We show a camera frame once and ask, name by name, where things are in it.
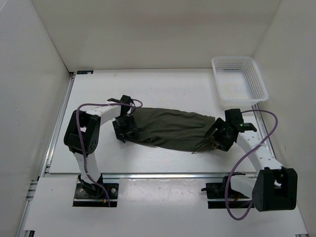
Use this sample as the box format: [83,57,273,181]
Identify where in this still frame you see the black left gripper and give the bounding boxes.
[112,116,138,142]

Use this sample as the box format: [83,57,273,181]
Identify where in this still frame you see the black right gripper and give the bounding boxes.
[204,118,234,152]

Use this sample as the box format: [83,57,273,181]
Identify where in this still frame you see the olive green shorts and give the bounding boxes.
[126,108,217,153]

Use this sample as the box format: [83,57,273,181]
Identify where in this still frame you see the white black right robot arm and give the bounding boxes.
[205,109,298,212]

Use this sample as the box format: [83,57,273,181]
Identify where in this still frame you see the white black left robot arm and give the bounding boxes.
[64,95,143,199]

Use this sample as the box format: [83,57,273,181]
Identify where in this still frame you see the white perforated plastic basket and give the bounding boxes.
[211,56,269,109]

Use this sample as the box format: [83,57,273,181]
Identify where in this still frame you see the dark corner label sticker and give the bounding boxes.
[77,70,94,75]

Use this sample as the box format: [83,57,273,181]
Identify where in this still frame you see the aluminium right side rail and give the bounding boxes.
[252,104,278,158]

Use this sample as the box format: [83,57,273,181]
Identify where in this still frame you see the aluminium rail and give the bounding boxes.
[15,72,77,237]
[103,172,228,179]
[252,104,278,158]

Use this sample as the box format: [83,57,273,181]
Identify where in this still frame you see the aluminium front rail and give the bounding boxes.
[103,172,228,179]

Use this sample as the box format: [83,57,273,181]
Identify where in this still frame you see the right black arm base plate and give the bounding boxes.
[201,181,255,209]

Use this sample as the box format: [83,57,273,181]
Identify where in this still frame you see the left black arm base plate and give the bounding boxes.
[73,183,119,208]

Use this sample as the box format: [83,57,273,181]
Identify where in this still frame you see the aluminium left side rail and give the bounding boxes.
[15,72,77,237]

